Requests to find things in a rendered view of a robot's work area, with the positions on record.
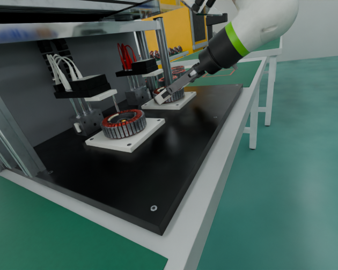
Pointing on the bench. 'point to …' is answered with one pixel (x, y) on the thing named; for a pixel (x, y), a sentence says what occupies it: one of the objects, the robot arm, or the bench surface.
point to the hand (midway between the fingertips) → (169, 92)
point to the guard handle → (206, 2)
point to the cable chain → (45, 47)
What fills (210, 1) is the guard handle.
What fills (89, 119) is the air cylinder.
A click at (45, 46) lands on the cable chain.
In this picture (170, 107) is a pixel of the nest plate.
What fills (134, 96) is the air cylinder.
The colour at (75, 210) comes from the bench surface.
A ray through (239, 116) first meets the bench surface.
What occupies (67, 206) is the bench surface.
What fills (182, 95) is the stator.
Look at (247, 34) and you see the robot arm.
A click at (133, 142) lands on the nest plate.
